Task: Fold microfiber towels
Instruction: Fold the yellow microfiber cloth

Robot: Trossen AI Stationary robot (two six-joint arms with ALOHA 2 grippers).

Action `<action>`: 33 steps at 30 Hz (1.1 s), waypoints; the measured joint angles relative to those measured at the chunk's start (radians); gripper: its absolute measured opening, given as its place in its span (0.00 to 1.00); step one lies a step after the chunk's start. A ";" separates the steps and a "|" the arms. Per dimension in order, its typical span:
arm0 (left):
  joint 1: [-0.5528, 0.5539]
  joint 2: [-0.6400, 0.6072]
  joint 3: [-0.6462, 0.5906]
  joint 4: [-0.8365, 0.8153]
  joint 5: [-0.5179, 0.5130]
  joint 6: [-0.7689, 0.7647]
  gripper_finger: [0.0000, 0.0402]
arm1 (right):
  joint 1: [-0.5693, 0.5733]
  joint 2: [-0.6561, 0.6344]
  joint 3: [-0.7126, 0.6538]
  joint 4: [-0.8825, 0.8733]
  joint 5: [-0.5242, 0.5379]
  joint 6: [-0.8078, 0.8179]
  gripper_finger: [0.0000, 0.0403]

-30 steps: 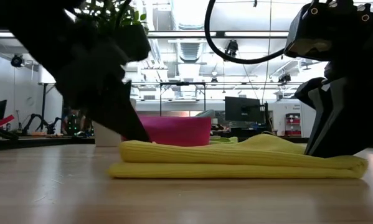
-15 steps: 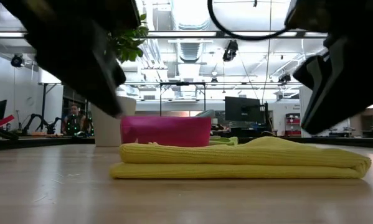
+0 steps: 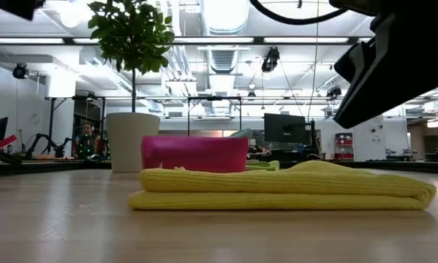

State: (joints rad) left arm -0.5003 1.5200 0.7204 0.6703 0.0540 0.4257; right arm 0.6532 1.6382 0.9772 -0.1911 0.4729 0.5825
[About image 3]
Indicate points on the white cabinet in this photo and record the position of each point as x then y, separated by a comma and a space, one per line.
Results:
370, 142

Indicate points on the black aluminium rig frame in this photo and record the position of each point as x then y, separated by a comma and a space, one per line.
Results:
259, 40

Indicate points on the person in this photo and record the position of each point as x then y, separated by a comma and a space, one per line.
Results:
88, 142

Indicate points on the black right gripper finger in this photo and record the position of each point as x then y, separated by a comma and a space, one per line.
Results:
405, 65
354, 62

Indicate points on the green leafy small tree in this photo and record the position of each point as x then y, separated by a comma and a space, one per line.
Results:
131, 33

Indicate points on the red flat bar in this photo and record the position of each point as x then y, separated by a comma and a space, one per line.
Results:
4, 141

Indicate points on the yellow microfiber towel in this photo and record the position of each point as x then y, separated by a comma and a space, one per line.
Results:
277, 186

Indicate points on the black ceiling spotlight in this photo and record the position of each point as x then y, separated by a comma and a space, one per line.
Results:
335, 91
19, 71

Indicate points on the green fluffy towel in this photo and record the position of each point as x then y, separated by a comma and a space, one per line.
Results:
264, 166

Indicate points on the black overhead camera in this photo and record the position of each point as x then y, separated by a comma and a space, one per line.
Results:
270, 58

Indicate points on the red parts shelf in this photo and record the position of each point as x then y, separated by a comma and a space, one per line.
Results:
344, 145

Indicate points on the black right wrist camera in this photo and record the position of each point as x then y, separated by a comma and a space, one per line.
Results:
354, 4

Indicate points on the pink plastic bin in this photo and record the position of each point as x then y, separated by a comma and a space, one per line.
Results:
195, 153

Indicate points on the small black monitor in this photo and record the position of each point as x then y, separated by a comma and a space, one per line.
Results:
0, 128

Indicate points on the black computer monitor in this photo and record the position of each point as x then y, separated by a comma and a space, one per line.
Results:
284, 129

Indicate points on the white plant pot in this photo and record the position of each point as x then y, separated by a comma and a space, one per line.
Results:
131, 142

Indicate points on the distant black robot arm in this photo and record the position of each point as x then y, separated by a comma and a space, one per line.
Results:
43, 139

